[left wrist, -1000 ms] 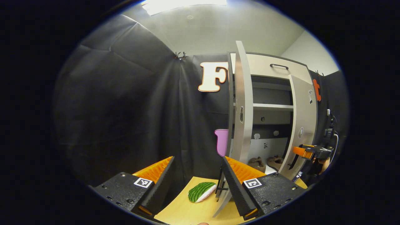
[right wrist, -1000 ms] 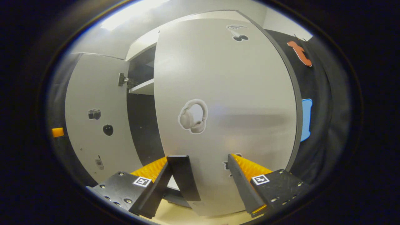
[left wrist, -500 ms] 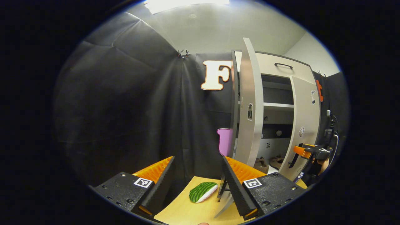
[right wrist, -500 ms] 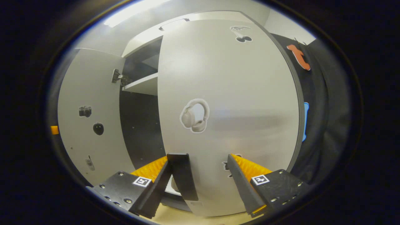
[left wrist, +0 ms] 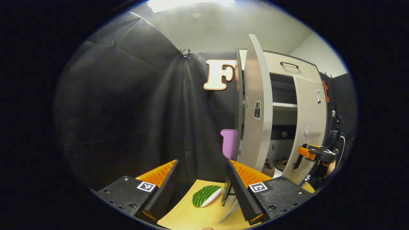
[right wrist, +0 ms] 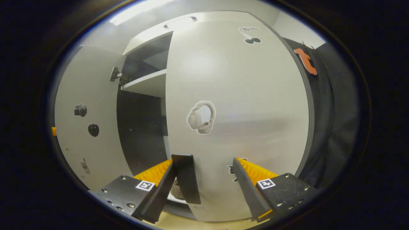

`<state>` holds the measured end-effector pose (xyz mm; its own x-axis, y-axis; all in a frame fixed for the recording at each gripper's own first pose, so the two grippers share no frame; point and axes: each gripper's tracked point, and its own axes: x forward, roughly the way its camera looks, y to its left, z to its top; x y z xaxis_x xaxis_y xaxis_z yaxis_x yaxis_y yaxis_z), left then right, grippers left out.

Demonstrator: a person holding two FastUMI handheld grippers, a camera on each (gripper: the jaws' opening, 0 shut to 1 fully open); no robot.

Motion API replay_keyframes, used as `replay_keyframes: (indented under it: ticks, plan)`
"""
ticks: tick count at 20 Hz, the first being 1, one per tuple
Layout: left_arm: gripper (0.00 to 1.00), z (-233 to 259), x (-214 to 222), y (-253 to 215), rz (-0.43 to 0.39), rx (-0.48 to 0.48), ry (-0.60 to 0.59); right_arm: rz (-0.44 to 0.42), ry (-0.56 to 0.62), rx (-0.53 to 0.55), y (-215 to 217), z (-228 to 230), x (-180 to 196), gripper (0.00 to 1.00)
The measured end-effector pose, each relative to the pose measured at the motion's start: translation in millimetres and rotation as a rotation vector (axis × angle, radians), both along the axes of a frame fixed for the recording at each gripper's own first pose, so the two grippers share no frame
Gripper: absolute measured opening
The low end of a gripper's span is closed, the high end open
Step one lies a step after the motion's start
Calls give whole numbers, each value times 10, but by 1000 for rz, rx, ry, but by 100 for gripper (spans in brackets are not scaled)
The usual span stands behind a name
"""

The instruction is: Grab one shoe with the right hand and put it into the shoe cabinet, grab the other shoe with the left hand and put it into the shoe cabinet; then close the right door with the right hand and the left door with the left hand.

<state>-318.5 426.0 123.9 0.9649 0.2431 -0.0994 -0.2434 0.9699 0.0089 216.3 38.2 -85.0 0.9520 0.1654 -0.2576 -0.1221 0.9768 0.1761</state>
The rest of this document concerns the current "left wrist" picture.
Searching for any white door with headphone sticker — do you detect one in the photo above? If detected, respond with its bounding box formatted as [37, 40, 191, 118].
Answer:
[283, 76, 328, 186]

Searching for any ceiling light panel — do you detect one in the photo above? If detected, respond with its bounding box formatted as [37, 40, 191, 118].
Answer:
[147, 0, 235, 13]

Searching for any white door with camera sticker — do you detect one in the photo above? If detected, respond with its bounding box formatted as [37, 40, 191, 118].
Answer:
[239, 34, 274, 173]

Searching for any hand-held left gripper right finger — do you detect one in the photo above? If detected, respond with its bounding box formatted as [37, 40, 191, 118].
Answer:
[227, 159, 315, 224]

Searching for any white shoe cabinet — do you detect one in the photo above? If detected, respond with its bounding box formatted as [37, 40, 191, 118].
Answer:
[235, 34, 329, 186]

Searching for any green striped watermelon slice toy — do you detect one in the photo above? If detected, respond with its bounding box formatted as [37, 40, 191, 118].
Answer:
[192, 185, 222, 208]

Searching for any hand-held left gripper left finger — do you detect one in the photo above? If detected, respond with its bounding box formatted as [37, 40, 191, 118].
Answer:
[96, 159, 179, 221]

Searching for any white cabinet drawer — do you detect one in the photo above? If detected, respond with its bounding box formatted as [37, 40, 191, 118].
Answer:
[238, 50, 323, 85]

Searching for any black backdrop cloth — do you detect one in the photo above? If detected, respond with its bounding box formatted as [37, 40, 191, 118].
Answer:
[54, 11, 358, 208]

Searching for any brown shoe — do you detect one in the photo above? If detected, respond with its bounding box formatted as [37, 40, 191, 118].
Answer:
[262, 159, 275, 178]
[275, 157, 289, 171]

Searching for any white cabinet shelf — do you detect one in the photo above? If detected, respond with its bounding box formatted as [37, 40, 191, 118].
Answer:
[272, 102, 298, 111]

